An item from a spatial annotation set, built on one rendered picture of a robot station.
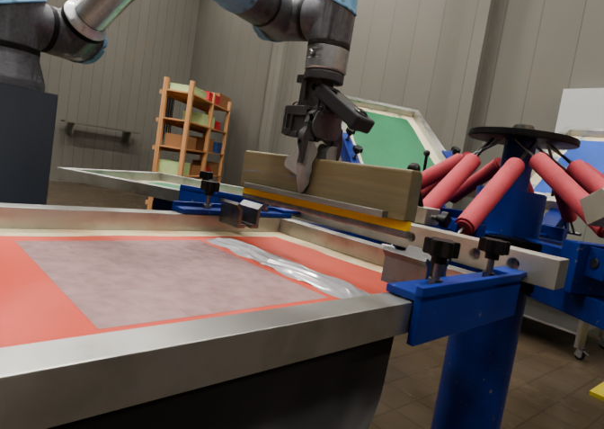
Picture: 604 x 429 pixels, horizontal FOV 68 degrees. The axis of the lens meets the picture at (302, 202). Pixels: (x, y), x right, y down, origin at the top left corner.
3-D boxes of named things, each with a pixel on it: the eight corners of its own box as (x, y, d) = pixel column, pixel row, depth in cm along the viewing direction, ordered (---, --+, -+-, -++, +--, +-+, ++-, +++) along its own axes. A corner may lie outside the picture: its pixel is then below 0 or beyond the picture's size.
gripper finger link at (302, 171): (284, 189, 82) (298, 141, 82) (306, 194, 78) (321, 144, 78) (271, 185, 80) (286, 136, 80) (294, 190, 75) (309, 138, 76)
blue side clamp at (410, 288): (413, 347, 51) (423, 288, 50) (377, 331, 55) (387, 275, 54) (514, 316, 72) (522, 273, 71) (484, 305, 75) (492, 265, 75)
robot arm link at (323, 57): (358, 55, 79) (326, 40, 73) (353, 81, 79) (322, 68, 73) (327, 57, 84) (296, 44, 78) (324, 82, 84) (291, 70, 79)
